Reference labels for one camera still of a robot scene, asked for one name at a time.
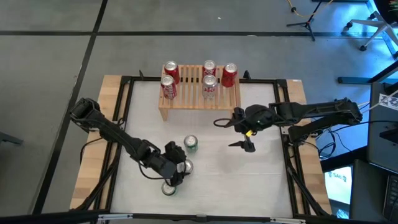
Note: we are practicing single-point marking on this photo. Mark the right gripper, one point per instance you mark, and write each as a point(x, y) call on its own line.
point(258, 119)

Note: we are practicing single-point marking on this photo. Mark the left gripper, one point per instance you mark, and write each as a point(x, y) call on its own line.
point(164, 165)

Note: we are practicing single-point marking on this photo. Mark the silver Diet Coke can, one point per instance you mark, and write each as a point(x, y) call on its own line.
point(187, 166)
point(209, 87)

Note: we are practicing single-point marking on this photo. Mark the green Sprite can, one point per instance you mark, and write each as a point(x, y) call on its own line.
point(190, 142)
point(168, 189)

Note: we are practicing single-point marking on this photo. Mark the red Star Wars Coca-Cola can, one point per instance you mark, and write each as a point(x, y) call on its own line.
point(209, 67)

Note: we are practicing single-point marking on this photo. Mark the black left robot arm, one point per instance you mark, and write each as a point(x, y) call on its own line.
point(118, 137)

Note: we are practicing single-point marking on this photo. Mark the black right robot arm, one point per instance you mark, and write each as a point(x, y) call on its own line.
point(323, 112)

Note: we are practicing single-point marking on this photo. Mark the wooden slatted shelf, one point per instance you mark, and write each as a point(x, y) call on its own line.
point(192, 99)

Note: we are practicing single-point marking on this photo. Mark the black desk foot bar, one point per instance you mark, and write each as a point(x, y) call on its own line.
point(351, 80)

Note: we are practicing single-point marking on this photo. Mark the black tripod stand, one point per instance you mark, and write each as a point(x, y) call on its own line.
point(308, 23)

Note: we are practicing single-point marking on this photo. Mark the dark desk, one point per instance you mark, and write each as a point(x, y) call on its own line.
point(382, 140)

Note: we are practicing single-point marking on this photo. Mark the white marker paper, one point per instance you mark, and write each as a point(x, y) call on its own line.
point(390, 102)

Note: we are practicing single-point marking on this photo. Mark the black keyboard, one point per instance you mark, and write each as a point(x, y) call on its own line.
point(392, 199)

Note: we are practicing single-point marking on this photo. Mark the grey furniture foot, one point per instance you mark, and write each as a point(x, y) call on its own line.
point(11, 139)

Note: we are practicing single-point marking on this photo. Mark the office chair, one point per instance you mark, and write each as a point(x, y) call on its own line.
point(381, 26)

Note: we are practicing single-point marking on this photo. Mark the black metal table frame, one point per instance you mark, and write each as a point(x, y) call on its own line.
point(217, 217)

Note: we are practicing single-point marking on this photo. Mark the silver metal bracket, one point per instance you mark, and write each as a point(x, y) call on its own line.
point(287, 221)
point(115, 216)

